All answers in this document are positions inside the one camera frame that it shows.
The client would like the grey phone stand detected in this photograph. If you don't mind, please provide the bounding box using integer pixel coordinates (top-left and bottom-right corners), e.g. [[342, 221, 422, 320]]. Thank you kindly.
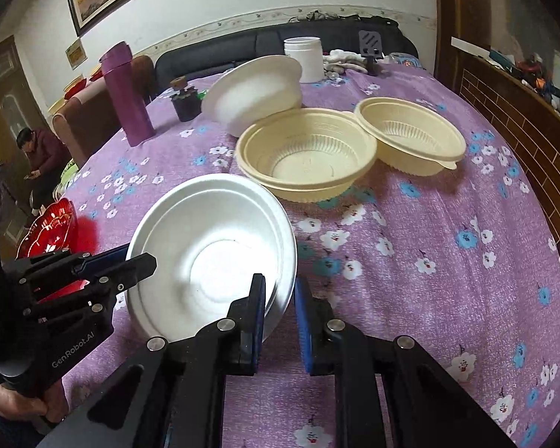
[[358, 30, 383, 76]]

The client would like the red wedding plate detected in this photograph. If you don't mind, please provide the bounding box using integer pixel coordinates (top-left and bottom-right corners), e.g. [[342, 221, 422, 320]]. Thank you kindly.
[[13, 197, 93, 305]]

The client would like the purple floral tablecloth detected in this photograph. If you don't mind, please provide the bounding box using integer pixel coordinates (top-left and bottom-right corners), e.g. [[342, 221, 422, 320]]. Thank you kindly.
[[65, 65, 560, 447]]

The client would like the white plastic jar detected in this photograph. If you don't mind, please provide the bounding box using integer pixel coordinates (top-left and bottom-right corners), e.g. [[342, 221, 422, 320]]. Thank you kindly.
[[284, 37, 324, 84]]

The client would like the small framed wall plaque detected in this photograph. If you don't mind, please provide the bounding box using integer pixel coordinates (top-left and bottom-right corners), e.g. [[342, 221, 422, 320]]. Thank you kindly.
[[65, 38, 88, 70]]

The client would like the cream plastic bowl small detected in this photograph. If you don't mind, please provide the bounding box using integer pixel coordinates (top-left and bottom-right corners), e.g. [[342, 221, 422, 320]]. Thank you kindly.
[[354, 97, 466, 177]]

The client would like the seated person in maroon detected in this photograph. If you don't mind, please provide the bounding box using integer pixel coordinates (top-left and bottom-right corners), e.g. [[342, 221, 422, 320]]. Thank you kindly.
[[17, 127, 71, 211]]

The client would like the cream plastic bowl large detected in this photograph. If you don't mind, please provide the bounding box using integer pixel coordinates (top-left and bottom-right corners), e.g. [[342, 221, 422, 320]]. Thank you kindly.
[[234, 108, 377, 203]]

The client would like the brown dining chair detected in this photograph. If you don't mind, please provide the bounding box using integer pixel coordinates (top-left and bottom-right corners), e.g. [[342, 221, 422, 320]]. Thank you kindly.
[[50, 55, 158, 169]]

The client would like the purple thermos bottle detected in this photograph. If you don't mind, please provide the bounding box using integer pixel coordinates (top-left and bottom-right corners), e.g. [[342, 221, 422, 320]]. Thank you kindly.
[[100, 41, 155, 147]]

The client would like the black motor with wooden knob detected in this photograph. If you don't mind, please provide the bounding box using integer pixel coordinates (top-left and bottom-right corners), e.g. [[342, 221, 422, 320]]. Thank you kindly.
[[171, 76, 201, 122]]

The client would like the white foam bowl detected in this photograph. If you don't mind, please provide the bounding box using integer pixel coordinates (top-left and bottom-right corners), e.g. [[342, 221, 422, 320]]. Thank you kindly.
[[125, 174, 297, 342], [201, 55, 302, 138]]

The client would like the black leather sofa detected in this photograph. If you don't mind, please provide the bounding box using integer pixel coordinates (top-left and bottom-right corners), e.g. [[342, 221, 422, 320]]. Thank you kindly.
[[155, 16, 419, 90]]

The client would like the person's left hand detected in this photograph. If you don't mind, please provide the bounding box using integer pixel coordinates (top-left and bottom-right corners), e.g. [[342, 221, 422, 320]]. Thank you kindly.
[[0, 380, 69, 423]]

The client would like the white crumpled cloth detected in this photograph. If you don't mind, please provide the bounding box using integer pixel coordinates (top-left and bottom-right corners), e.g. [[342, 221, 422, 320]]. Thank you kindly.
[[323, 49, 368, 75]]

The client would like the wooden sideboard cabinet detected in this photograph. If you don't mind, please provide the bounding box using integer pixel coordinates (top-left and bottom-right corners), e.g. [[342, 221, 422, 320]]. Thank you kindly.
[[454, 50, 560, 253]]

